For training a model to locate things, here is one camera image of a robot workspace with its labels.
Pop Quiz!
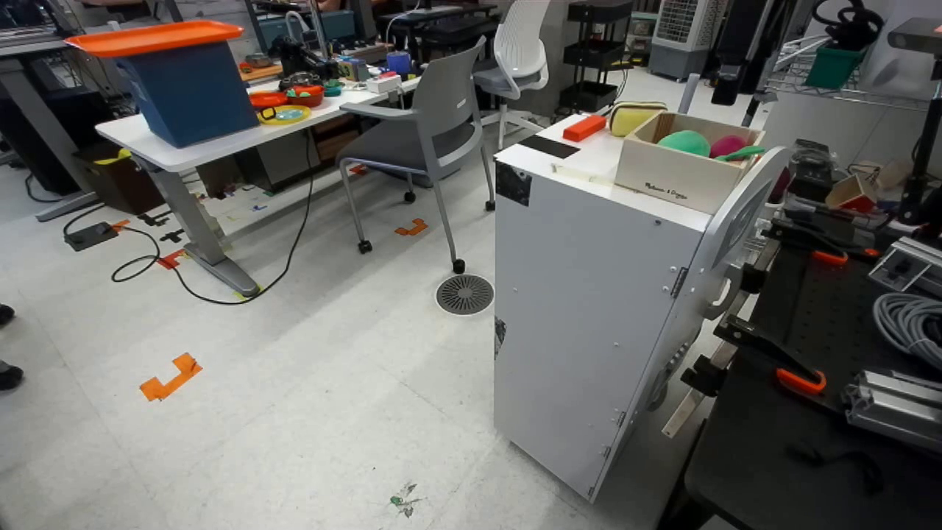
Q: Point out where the black tripod stand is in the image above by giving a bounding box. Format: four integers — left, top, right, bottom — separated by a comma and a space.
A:
883, 11, 942, 228

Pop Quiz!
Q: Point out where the red rectangular block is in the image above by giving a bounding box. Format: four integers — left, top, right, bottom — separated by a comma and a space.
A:
560, 113, 608, 144

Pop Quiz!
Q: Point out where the grey cable bundle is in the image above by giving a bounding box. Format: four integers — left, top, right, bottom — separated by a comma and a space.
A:
867, 290, 942, 375

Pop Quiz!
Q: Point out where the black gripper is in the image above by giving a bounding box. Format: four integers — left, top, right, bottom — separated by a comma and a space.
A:
710, 0, 789, 107

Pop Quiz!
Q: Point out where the white office chair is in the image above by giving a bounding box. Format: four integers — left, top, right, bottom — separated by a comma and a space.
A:
474, 0, 557, 153

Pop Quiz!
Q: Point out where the white air cooler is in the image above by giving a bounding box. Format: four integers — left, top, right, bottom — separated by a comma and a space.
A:
645, 0, 724, 82

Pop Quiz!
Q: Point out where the yellow brown-striped plush ball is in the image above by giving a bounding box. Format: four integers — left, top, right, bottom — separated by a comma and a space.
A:
602, 104, 667, 143

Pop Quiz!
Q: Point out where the green box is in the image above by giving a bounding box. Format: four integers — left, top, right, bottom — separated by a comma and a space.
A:
804, 41, 870, 94

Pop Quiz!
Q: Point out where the green bowl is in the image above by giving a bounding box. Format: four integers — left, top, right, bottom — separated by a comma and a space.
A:
657, 126, 711, 160

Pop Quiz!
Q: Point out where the grey office chair on castors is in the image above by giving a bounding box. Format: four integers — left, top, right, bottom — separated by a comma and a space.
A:
336, 35, 498, 278

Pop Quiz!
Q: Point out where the light wooden box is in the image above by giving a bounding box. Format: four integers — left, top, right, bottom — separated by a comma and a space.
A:
611, 110, 767, 218

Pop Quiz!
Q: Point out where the white office desk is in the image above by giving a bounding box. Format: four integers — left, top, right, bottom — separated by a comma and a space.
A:
93, 73, 421, 302

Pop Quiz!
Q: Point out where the black floor cable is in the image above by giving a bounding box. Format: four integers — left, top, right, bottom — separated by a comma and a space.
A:
109, 144, 318, 310

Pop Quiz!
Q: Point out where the large orange floor tape mark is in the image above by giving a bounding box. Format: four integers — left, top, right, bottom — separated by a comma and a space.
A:
134, 350, 205, 406

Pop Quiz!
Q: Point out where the white toy cabinet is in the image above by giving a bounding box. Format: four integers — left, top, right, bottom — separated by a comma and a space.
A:
490, 113, 794, 506

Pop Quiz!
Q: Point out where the aluminium extrusion rail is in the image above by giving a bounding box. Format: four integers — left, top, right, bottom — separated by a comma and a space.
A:
839, 369, 942, 458

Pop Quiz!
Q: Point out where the black perforated work table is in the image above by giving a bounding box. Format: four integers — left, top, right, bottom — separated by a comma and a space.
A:
657, 200, 942, 530

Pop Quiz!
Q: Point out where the black clamp orange handle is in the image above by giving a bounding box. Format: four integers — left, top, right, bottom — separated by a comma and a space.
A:
766, 215, 852, 272
711, 316, 832, 400

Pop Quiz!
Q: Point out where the orange toy on desk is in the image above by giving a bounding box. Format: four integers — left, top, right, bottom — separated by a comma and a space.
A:
243, 82, 330, 113

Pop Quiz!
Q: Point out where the black power brick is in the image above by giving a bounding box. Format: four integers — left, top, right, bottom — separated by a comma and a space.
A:
61, 218, 122, 253

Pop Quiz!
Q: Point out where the blue bin orange lid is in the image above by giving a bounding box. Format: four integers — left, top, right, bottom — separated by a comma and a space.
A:
64, 19, 261, 150

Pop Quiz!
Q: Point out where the black shelf cart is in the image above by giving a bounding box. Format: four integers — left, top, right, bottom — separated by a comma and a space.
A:
557, 0, 638, 117

